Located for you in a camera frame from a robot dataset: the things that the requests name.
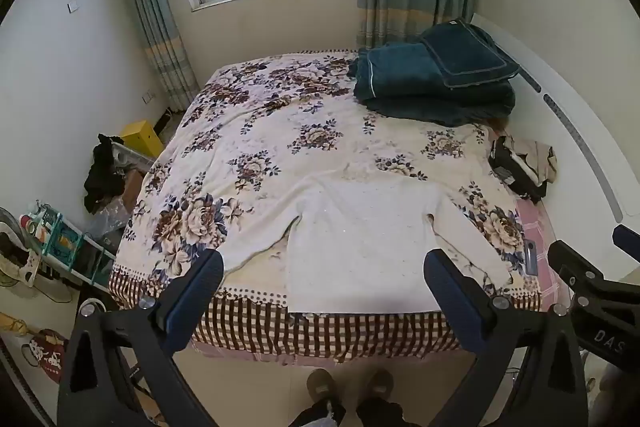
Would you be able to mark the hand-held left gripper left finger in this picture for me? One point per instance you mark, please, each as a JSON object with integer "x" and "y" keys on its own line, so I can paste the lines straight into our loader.
{"x": 200, "y": 288}

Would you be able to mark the pink plaid sheet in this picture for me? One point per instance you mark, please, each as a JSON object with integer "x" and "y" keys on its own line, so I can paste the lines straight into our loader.
{"x": 542, "y": 232}

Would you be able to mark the clear plastic bag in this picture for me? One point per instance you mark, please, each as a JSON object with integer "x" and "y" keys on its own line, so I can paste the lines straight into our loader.
{"x": 110, "y": 224}

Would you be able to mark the smartphone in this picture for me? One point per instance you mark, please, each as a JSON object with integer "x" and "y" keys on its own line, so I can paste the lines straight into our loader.
{"x": 531, "y": 258}

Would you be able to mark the dark teal folded blanket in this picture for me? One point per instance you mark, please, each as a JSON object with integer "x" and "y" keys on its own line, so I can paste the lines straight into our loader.
{"x": 400, "y": 82}

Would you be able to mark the yellow box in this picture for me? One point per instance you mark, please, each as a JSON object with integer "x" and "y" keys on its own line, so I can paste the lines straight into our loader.
{"x": 142, "y": 139}

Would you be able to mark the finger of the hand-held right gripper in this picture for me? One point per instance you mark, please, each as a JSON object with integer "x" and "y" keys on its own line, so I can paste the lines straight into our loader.
{"x": 627, "y": 241}
{"x": 572, "y": 259}

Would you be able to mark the white knit sweater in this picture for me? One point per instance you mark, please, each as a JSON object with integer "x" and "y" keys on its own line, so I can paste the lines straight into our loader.
{"x": 360, "y": 247}

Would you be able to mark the black garment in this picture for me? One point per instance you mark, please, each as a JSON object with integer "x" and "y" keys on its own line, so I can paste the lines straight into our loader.
{"x": 102, "y": 172}

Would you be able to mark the pile of dark clothes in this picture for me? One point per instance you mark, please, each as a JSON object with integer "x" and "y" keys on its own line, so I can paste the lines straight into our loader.
{"x": 520, "y": 164}

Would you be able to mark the wall socket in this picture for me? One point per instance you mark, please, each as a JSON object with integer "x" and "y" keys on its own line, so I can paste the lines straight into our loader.
{"x": 148, "y": 97}

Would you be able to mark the teal storage cart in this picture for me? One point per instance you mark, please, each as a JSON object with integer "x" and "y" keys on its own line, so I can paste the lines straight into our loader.
{"x": 75, "y": 252}

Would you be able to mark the person's right shoe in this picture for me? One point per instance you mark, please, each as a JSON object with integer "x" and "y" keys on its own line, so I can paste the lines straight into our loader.
{"x": 377, "y": 387}

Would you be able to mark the light switch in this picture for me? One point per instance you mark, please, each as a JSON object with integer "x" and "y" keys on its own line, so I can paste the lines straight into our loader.
{"x": 73, "y": 6}

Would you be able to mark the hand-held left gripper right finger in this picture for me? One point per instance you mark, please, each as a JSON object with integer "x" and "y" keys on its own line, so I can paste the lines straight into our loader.
{"x": 452, "y": 292}

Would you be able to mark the person's shoe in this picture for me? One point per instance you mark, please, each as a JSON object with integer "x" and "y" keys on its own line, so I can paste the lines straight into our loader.
{"x": 377, "y": 387}
{"x": 322, "y": 387}

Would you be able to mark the white headboard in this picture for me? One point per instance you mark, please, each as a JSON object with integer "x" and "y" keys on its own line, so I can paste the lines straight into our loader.
{"x": 575, "y": 107}

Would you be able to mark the cardboard box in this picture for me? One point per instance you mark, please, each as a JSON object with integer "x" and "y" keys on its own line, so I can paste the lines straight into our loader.
{"x": 134, "y": 189}

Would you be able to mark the dark teal pillow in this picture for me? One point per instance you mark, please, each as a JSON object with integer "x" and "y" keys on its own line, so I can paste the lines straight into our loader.
{"x": 465, "y": 52}

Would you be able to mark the floral bedsheet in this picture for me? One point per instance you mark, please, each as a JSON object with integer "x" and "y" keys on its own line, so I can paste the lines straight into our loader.
{"x": 280, "y": 132}

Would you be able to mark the person's left shoe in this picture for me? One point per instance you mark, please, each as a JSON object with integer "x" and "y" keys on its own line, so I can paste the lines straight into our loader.
{"x": 322, "y": 387}

